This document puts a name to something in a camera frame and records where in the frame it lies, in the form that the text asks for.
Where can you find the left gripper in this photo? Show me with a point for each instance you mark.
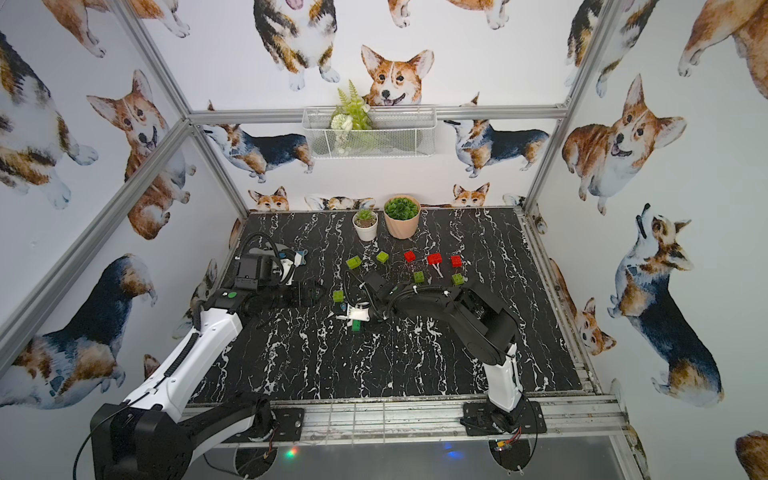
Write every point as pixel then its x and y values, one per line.
pixel 297 282

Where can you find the aluminium front rail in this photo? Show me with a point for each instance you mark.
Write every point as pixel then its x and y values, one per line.
pixel 363 421

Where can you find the green fern plant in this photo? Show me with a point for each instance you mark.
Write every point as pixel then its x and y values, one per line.
pixel 352 112

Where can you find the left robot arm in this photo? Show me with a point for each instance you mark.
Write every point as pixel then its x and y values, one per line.
pixel 146 436

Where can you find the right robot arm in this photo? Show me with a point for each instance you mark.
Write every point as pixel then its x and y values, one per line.
pixel 486 326

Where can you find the white wire basket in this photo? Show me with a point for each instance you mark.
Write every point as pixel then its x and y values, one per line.
pixel 385 132

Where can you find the large beige plant pot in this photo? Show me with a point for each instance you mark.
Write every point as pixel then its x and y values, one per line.
pixel 402 215

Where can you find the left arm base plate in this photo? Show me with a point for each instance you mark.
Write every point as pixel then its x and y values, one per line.
pixel 287 426

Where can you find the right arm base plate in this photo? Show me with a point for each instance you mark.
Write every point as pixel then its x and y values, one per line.
pixel 485 419

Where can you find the small white plant pot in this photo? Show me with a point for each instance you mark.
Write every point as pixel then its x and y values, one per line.
pixel 365 223

